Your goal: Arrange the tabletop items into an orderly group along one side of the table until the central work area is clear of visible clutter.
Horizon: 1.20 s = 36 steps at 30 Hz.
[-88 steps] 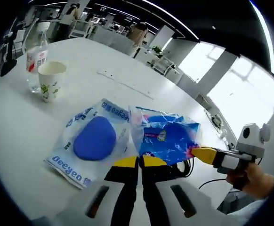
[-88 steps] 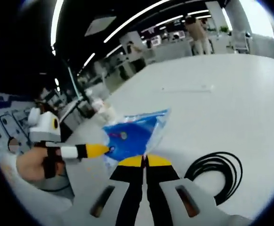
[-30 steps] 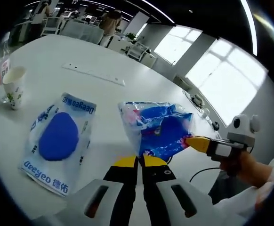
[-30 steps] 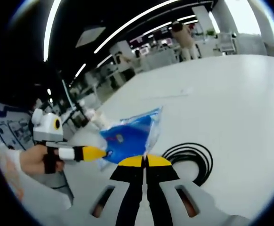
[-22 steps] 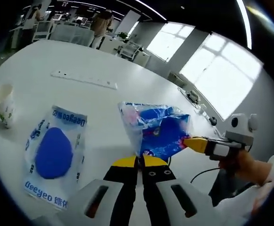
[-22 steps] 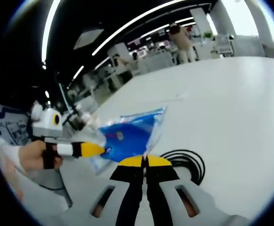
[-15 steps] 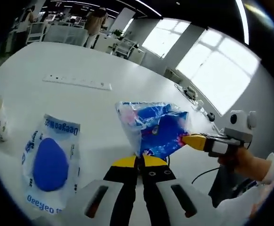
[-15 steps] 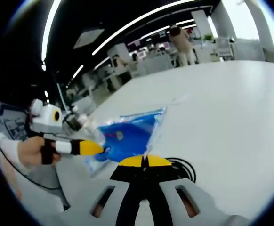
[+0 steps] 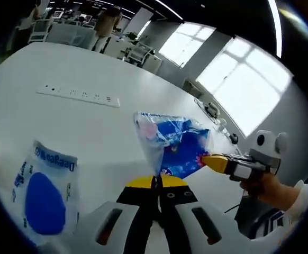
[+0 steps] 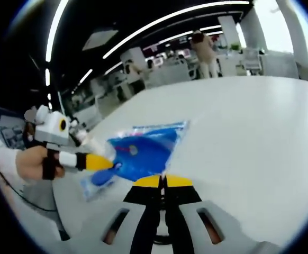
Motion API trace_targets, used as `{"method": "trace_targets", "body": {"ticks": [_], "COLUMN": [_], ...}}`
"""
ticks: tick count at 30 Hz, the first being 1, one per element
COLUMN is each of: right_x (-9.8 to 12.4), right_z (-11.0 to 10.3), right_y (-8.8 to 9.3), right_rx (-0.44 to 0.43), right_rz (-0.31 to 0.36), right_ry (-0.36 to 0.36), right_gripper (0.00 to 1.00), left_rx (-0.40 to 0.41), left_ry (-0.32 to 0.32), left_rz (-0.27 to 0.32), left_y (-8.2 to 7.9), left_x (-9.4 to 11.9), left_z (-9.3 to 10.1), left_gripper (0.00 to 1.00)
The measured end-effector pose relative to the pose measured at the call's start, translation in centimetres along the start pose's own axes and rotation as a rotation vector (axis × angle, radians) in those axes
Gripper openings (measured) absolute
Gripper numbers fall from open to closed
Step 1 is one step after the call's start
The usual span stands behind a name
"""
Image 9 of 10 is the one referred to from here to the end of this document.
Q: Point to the small white device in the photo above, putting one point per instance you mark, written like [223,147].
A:
[212,108]

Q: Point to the green potted plant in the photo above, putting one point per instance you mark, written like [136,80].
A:
[132,35]

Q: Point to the wide window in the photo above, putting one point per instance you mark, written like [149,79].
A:
[244,87]

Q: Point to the blue plastic wrapper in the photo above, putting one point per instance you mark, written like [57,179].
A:
[185,148]

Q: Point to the narrow window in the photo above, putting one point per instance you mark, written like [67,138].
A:
[185,42]

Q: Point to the person's right hand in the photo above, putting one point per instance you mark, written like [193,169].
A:
[273,190]

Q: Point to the white packet with blue oval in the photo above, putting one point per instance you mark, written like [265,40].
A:
[45,203]

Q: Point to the white power strip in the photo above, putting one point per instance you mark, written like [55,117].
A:
[77,94]

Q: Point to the straight ceiling light strip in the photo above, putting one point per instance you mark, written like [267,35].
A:
[275,26]

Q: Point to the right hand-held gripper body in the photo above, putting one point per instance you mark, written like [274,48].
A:
[267,143]

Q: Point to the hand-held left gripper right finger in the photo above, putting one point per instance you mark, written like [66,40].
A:
[183,209]

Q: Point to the small black round device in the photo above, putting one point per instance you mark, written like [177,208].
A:
[233,137]

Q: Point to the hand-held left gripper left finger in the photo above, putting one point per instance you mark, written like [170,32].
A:
[132,211]

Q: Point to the white office chair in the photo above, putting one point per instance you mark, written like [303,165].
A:
[140,54]
[40,31]

